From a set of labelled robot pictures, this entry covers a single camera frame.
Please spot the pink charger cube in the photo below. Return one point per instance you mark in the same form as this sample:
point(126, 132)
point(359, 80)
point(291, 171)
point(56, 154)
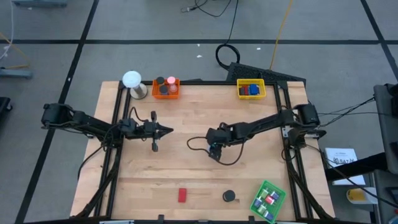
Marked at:
point(270, 200)

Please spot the pink hourglass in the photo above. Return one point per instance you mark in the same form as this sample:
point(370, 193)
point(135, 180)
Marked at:
point(171, 81)

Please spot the black bar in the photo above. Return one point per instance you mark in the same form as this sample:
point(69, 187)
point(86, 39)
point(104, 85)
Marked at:
point(354, 166)

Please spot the orange plastic basket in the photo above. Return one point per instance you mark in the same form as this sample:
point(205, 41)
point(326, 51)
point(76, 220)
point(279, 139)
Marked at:
point(164, 96)

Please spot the white dome lamp metal base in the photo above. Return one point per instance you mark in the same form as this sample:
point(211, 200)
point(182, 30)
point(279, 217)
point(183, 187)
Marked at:
point(132, 79)

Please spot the green plastic tray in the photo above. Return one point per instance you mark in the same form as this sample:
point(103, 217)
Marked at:
point(266, 184)

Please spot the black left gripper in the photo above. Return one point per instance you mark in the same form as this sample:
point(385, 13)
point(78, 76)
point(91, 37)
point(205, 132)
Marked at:
point(146, 129)

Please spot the black aluminium table frame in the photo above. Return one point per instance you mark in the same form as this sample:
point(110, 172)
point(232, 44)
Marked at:
point(211, 82)

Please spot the white paper label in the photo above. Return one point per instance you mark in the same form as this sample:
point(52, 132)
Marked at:
point(342, 155)

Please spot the small red box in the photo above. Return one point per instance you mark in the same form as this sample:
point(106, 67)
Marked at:
point(246, 90)
point(182, 195)

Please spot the black perforated panel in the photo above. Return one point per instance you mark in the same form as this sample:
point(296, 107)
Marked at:
point(248, 72)

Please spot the grey floor stand foot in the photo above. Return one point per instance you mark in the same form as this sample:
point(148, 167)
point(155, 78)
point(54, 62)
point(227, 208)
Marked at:
point(15, 73)

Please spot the small black box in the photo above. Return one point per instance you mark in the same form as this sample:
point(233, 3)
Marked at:
point(241, 91)

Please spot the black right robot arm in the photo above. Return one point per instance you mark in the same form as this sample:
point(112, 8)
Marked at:
point(267, 124)

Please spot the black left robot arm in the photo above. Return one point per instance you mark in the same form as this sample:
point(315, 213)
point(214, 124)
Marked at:
point(93, 126)

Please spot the black floor object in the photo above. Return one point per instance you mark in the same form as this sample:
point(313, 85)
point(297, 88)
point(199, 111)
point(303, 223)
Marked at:
point(4, 107)

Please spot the yellow plastic basket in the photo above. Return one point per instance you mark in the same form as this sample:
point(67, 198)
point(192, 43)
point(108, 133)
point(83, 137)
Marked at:
point(245, 97)

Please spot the yellow and white container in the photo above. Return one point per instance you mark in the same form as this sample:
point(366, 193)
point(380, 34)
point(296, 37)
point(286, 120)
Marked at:
point(357, 195)

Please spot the grey equipment cart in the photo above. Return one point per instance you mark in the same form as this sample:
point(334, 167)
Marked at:
point(387, 133)

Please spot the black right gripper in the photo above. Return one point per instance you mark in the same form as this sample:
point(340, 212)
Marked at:
point(219, 137)

